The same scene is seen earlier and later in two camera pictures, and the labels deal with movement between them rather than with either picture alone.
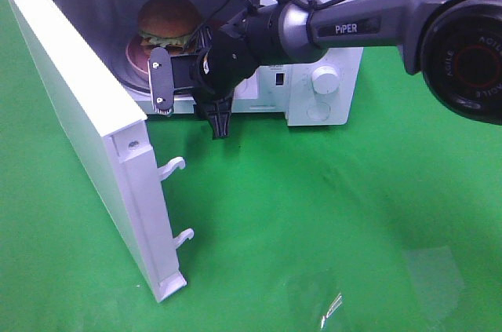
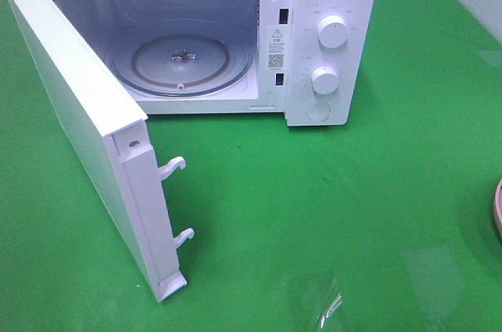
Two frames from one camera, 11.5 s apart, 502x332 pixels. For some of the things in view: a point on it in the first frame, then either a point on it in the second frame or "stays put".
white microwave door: (111, 128) stays put
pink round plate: (139, 56) to (498, 201)
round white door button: (318, 111) stays put
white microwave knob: (325, 80) stays put
